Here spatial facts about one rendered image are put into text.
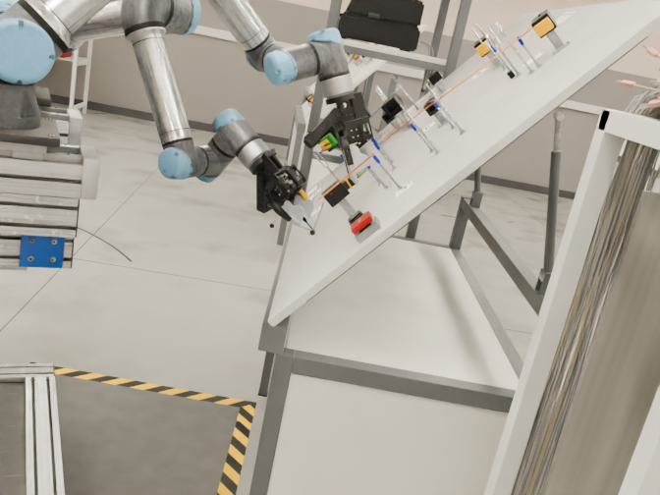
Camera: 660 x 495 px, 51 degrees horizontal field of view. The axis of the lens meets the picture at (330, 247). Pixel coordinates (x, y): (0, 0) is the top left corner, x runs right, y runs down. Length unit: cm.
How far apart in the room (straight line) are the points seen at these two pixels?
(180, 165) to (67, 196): 26
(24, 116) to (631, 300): 119
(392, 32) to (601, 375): 178
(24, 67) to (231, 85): 779
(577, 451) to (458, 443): 47
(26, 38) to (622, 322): 111
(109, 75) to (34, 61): 799
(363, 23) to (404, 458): 161
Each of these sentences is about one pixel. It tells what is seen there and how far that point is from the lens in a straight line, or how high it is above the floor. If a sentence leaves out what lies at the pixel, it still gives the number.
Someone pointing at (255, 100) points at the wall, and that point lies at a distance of 913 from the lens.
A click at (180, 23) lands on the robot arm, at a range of 185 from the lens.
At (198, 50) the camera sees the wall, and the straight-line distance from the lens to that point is 916.
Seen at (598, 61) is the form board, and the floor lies 151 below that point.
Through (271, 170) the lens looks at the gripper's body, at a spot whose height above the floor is 113.
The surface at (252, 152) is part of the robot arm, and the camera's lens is 172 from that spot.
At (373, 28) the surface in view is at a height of 151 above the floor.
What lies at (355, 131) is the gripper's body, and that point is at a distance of 167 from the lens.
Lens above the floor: 146
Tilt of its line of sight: 17 degrees down
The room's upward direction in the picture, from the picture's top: 12 degrees clockwise
